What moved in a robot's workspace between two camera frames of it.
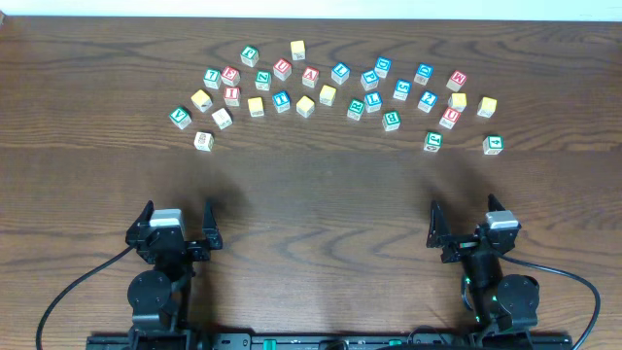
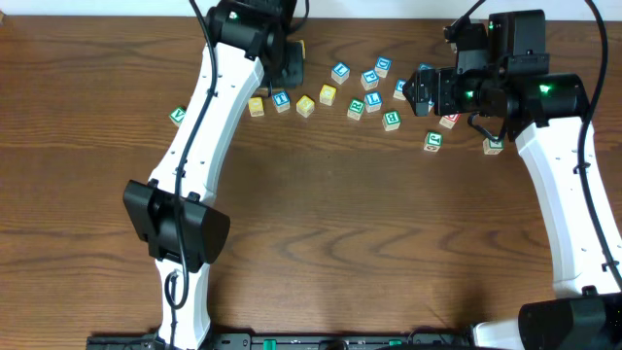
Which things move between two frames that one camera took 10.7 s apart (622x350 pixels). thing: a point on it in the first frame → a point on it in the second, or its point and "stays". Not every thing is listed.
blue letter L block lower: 373,101 stays
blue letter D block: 382,67 stays
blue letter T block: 281,101 stays
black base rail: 329,340 stays
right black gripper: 461,245 → 444,80
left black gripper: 201,252 → 293,75
